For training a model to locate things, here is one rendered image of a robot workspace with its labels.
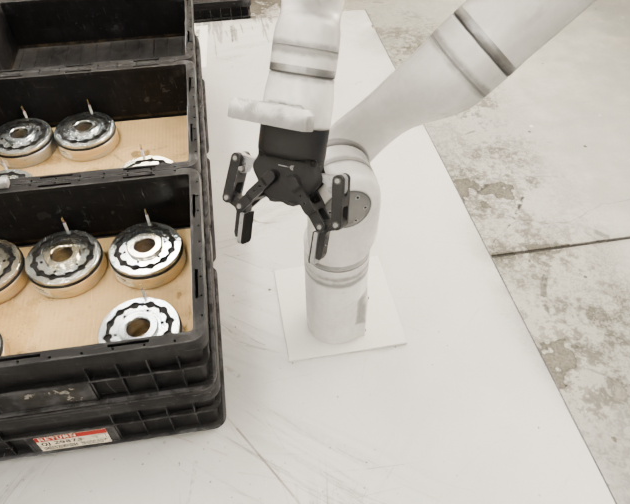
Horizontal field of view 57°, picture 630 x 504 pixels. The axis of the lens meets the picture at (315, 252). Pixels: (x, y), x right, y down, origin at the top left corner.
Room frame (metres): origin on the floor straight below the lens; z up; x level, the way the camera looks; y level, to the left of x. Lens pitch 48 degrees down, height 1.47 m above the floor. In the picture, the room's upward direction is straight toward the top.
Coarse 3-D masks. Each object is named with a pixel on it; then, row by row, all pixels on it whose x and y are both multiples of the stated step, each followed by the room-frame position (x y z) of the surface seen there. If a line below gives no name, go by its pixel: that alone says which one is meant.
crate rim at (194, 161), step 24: (48, 72) 0.90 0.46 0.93; (72, 72) 0.90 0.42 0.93; (96, 72) 0.91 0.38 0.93; (120, 72) 0.91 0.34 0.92; (192, 72) 0.90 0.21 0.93; (192, 96) 0.83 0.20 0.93; (192, 120) 0.76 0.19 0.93; (192, 144) 0.70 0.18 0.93; (120, 168) 0.65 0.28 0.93; (144, 168) 0.65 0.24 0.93; (168, 168) 0.65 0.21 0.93; (192, 168) 0.65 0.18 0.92
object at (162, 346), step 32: (0, 192) 0.59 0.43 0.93; (32, 192) 0.60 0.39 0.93; (192, 192) 0.59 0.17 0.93; (192, 224) 0.53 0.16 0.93; (192, 256) 0.48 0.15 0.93; (192, 288) 0.43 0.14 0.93; (32, 352) 0.34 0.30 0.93; (64, 352) 0.34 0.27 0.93; (96, 352) 0.34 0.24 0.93; (128, 352) 0.34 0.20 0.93; (160, 352) 0.35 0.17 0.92; (192, 352) 0.35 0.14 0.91
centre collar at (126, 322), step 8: (136, 312) 0.44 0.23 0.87; (144, 312) 0.44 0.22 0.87; (128, 320) 0.42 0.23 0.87; (136, 320) 0.43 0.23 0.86; (152, 320) 0.42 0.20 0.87; (120, 328) 0.41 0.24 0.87; (152, 328) 0.41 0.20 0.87; (120, 336) 0.40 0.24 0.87; (128, 336) 0.40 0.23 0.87; (144, 336) 0.40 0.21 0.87
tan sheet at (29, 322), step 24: (24, 288) 0.51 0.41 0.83; (96, 288) 0.51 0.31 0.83; (120, 288) 0.51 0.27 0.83; (168, 288) 0.51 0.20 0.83; (0, 312) 0.46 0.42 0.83; (24, 312) 0.46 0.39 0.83; (48, 312) 0.46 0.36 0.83; (72, 312) 0.46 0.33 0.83; (96, 312) 0.46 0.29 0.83; (24, 336) 0.43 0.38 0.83; (48, 336) 0.43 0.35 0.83; (72, 336) 0.43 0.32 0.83; (96, 336) 0.43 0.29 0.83
